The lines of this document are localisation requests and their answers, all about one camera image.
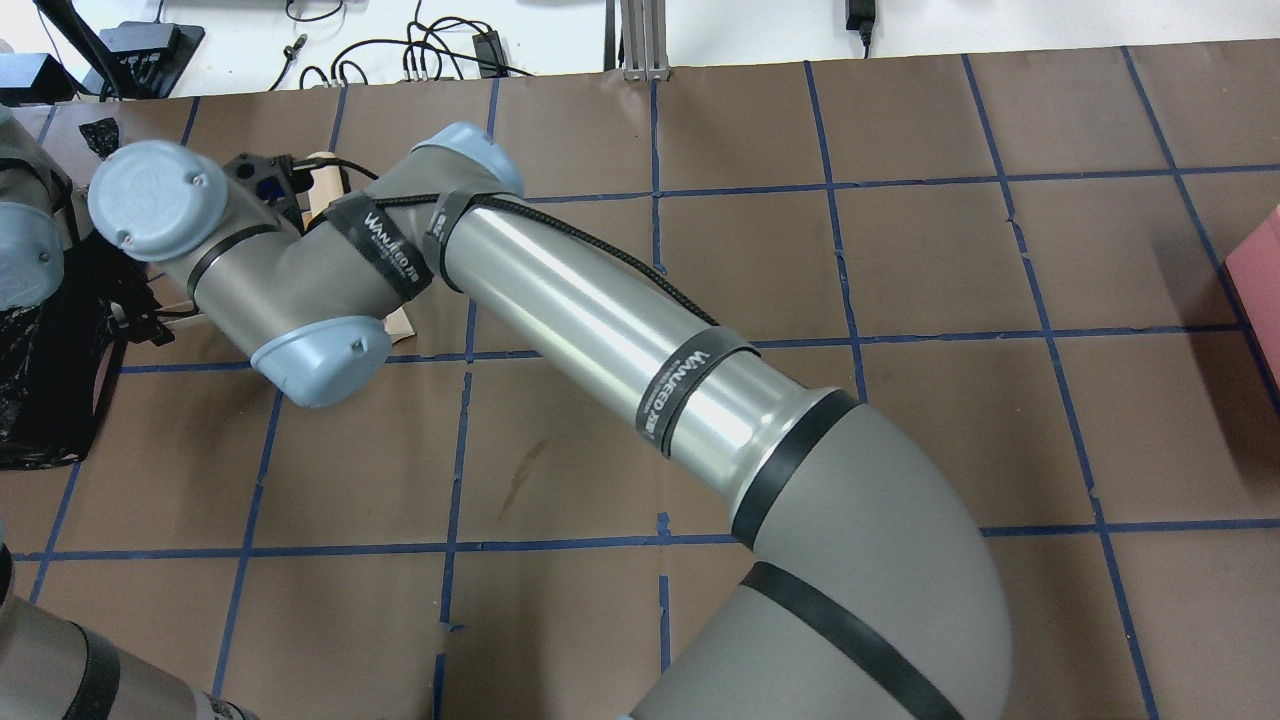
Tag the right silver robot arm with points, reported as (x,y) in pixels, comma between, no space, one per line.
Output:
(872,594)

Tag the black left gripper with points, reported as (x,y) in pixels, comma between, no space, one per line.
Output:
(143,324)

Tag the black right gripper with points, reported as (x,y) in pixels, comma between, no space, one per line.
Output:
(302,181)

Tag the aluminium frame post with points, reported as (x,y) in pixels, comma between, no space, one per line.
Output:
(635,40)

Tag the pink bin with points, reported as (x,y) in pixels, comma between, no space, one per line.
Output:
(1254,269)

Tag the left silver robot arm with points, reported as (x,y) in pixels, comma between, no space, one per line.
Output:
(52,668)

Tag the beige plastic dustpan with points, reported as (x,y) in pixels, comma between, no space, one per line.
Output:
(397,324)

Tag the bin with black bag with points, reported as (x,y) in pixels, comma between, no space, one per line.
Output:
(58,326)

